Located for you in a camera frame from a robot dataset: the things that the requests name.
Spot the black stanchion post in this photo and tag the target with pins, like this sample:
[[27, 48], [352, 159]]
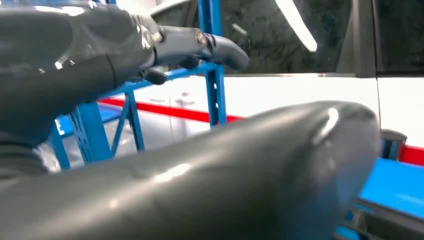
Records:
[[392, 145]]

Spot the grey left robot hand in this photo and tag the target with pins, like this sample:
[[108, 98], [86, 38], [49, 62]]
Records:
[[66, 49]]

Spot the blue metal shelf rack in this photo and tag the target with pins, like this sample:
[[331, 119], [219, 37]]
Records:
[[215, 99]]

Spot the white car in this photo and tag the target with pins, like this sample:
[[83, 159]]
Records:
[[281, 92]]

